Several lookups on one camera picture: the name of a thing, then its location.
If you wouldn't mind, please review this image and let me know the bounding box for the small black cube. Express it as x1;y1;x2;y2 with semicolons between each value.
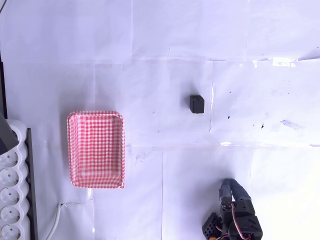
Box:
188;94;206;115

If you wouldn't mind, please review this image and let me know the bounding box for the red checkered tray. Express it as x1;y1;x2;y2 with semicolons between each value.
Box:
66;110;126;190

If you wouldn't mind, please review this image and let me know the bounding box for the white power strip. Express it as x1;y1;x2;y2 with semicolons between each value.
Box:
0;119;30;240

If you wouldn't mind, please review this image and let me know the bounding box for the grey dark device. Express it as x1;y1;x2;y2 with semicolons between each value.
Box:
0;109;20;156

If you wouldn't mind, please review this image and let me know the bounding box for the white power cable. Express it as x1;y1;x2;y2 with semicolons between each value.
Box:
44;202;64;240

